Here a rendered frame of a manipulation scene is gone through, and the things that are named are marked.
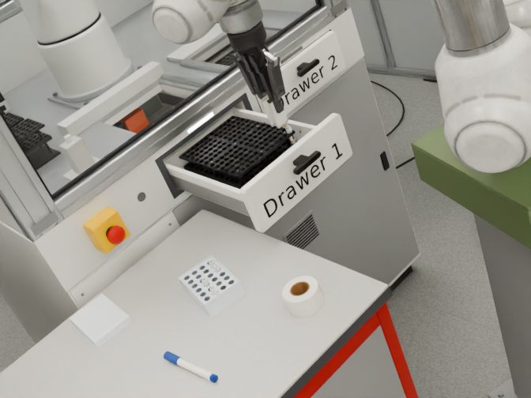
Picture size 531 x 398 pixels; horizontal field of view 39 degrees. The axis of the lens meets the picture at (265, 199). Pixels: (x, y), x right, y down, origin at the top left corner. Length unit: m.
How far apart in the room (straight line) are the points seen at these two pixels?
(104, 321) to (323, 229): 0.78
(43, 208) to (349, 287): 0.65
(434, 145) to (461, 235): 1.14
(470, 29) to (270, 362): 0.65
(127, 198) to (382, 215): 0.90
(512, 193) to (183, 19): 0.64
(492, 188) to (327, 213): 0.82
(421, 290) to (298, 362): 1.21
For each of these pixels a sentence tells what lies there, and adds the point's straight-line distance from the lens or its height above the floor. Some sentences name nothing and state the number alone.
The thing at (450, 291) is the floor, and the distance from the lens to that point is 2.47.
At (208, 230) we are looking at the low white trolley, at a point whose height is 0.76.
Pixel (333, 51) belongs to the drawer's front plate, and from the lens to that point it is 2.02.
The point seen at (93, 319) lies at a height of 0.78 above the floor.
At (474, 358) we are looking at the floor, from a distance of 2.27.
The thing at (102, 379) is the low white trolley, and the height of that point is 0.76.
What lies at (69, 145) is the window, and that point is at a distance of 1.64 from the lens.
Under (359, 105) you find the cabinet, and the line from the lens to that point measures 2.14.
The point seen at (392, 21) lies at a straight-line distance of 3.60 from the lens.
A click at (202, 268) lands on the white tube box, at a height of 0.79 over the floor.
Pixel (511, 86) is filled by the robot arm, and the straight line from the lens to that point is 1.21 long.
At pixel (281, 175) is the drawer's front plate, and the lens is 1.54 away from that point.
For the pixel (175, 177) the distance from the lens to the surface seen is 1.75.
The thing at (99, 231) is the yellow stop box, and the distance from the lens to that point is 1.65.
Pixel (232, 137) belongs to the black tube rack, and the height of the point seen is 0.90.
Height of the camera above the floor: 1.70
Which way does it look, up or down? 32 degrees down
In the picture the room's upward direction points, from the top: 23 degrees counter-clockwise
